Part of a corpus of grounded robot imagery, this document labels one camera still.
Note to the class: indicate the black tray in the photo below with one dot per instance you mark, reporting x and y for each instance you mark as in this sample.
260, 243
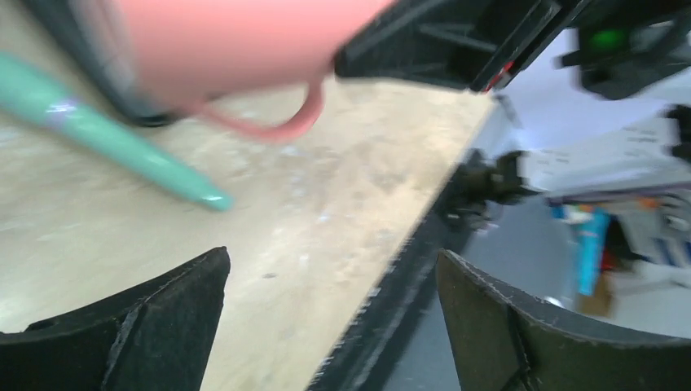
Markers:
64, 24

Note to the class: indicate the teal cylinder toy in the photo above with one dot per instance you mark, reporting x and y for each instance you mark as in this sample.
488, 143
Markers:
36, 98

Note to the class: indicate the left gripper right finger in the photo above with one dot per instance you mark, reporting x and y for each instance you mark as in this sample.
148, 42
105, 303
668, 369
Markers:
505, 339

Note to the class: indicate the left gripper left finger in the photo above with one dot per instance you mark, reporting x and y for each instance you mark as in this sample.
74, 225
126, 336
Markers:
156, 335

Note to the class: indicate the cardboard box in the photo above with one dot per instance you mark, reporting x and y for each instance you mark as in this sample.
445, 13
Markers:
600, 303

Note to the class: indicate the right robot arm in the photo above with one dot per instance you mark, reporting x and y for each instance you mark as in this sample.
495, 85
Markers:
620, 47

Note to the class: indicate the blue tool handle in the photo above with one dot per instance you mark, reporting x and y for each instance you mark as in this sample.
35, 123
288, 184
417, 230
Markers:
591, 237

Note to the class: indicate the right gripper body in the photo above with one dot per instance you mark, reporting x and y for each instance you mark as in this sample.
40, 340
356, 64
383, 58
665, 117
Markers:
457, 44

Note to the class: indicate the pink cup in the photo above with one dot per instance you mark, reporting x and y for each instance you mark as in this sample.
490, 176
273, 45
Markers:
185, 52

